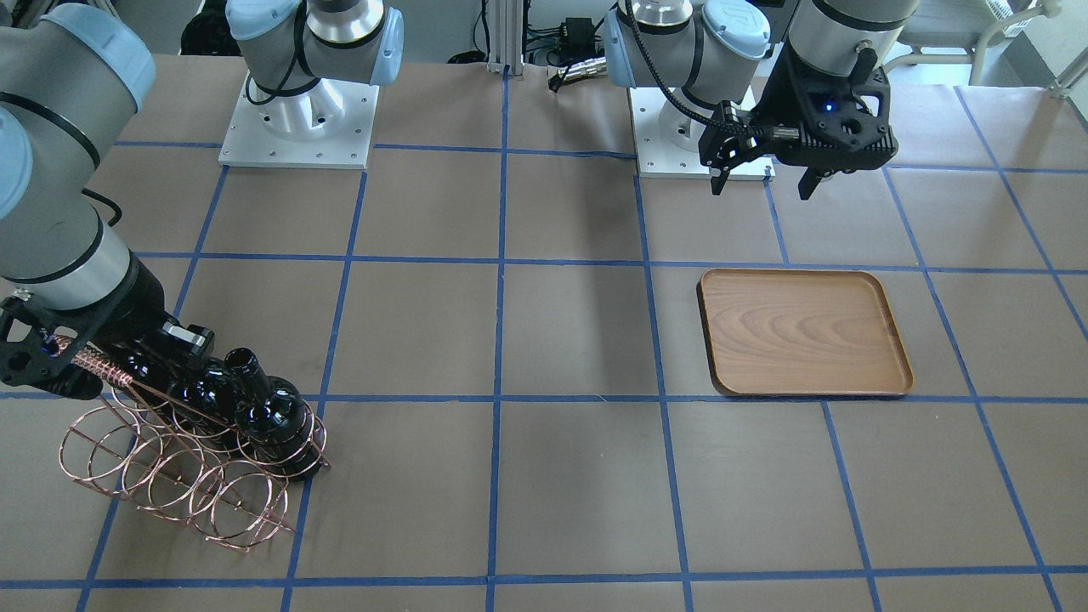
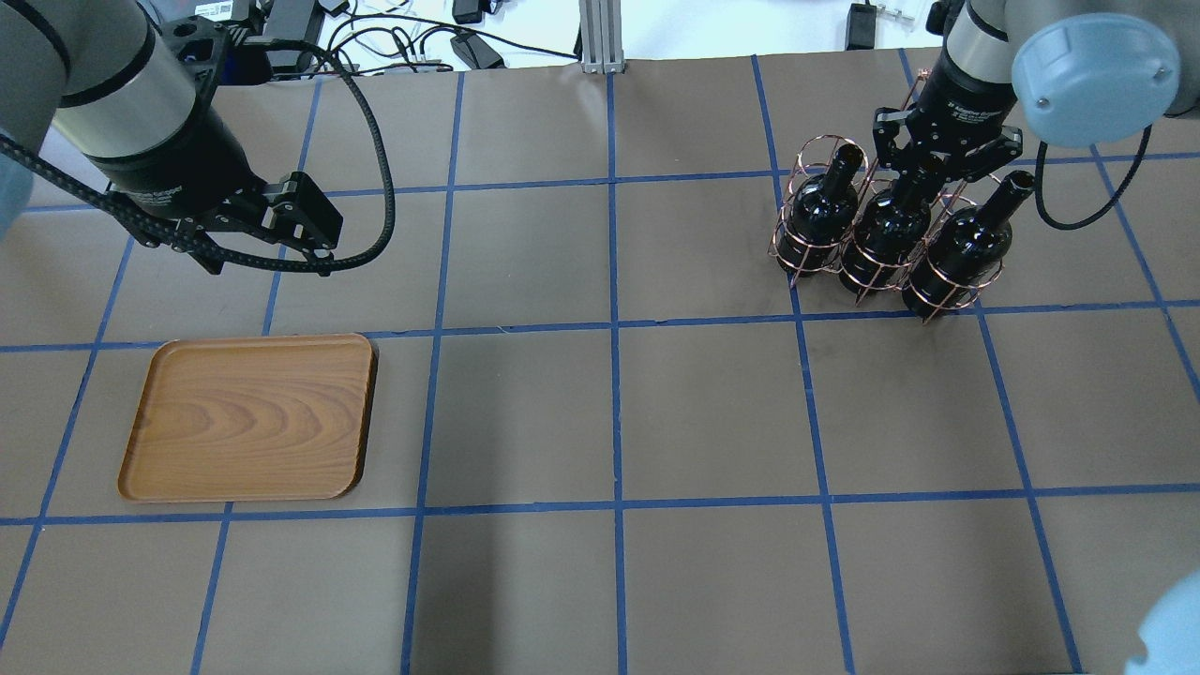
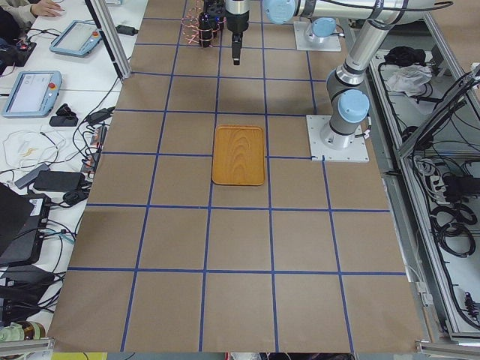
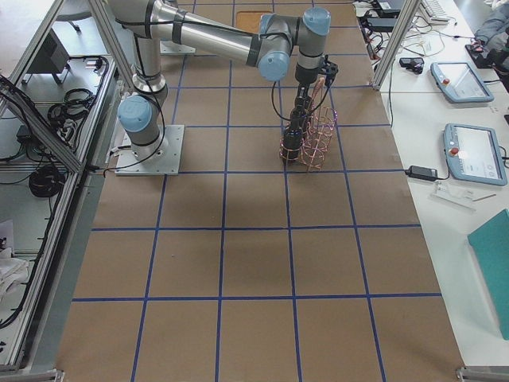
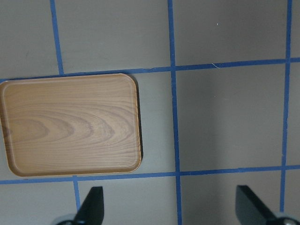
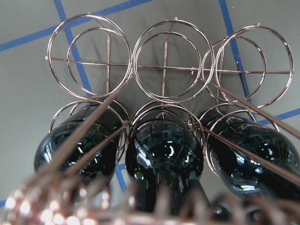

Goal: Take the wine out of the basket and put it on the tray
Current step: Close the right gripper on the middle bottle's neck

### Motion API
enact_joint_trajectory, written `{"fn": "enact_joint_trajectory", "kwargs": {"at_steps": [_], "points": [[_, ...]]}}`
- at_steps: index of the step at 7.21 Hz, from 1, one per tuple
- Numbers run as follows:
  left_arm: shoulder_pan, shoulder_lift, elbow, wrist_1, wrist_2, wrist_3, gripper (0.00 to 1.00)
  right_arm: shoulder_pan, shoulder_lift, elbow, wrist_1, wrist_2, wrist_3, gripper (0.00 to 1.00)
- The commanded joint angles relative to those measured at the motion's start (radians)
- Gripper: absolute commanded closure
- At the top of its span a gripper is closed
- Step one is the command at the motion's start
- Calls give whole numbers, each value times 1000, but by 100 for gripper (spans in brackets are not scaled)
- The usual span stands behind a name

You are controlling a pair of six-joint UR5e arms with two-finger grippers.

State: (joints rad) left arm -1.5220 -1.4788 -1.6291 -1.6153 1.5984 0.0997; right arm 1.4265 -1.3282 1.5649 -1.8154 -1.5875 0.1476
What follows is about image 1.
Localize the wooden tray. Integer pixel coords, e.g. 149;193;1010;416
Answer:
697;268;915;397

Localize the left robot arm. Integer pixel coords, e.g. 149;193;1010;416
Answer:
602;1;918;199

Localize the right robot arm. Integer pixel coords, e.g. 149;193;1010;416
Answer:
1;1;405;400

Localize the copper wire wine basket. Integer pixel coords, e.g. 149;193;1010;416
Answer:
58;348;294;551

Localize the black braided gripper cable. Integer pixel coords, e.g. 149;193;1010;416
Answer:
623;0;800;140

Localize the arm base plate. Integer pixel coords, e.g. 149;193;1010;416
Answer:
627;85;776;181
218;78;381;170

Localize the dark wine bottle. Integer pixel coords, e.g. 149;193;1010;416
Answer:
170;358;240;433
224;348;326;484

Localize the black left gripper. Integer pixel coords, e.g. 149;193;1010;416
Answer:
698;40;898;201

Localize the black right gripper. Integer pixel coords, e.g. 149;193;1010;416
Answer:
1;258;213;400

